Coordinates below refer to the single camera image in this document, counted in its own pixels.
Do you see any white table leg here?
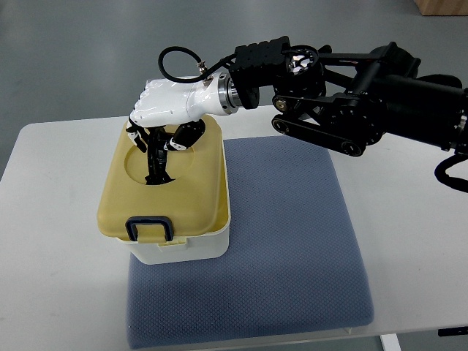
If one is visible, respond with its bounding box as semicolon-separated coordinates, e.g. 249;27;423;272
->
380;333;401;351

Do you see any black lid handle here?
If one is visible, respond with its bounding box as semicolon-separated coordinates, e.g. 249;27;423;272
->
146;127;173;185

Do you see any cardboard box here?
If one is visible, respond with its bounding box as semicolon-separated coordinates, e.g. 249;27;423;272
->
414;0;467;16

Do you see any blue grey fabric mat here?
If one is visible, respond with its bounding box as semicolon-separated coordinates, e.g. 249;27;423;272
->
127;136;374;349

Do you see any white storage box base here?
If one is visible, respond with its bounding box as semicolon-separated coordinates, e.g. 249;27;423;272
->
122;216;230;265

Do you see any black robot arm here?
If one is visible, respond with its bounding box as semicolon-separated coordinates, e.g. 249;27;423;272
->
127;37;467;159

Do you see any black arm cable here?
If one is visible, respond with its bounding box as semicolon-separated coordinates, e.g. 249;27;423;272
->
157;46;242;84

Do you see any black table control panel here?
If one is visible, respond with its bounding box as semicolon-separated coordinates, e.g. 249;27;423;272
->
438;326;468;337

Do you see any yellow box lid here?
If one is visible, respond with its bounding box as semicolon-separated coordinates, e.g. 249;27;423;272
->
96;114;231;244

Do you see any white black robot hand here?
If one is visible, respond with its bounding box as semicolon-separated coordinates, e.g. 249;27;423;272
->
127;72;229;152

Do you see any dark blue front latch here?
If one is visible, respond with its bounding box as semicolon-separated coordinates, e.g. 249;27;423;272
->
125;216;174;242

